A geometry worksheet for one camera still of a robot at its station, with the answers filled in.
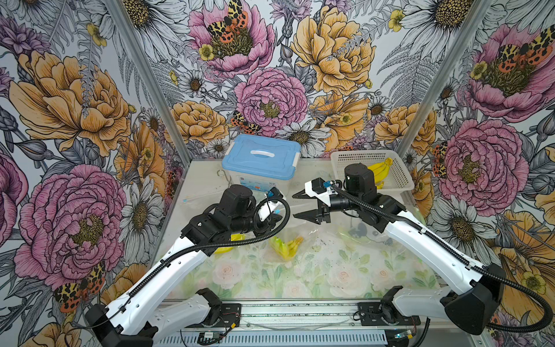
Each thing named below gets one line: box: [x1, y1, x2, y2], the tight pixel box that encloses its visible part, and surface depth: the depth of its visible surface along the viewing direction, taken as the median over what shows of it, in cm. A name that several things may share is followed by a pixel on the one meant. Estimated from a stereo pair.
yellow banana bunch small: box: [270, 235, 304, 261], surface depth 79 cm
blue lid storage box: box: [221, 133, 302, 196], surface depth 102 cm
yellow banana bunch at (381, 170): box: [367, 157, 394, 190], surface depth 114 cm
